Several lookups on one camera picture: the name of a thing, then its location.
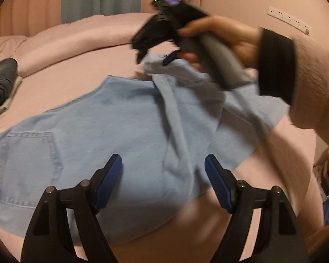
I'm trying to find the light blue denim pants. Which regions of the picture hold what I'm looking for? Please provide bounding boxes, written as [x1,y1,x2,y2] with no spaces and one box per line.
[0,55,287,244]

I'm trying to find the person right hand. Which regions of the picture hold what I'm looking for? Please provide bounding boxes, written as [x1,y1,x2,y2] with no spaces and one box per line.
[178,16,262,69]

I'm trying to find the pink bed sheet mattress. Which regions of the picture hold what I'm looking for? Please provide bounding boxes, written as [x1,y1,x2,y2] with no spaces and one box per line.
[0,55,308,262]

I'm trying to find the pink duvet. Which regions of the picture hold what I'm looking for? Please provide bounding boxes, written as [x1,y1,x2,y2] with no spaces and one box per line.
[13,12,152,78]

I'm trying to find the pale green folded cloth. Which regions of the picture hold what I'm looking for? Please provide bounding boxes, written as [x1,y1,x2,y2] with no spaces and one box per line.
[0,77,22,115]

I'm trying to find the pink pillow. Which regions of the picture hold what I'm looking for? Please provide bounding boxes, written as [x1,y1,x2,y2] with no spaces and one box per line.
[0,36,28,61]

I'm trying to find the dark folded jeans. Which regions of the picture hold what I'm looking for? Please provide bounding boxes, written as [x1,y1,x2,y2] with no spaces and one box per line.
[0,58,18,106]

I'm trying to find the white wall socket strip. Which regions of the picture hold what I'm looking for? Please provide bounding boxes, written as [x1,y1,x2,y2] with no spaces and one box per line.
[267,6,312,36]

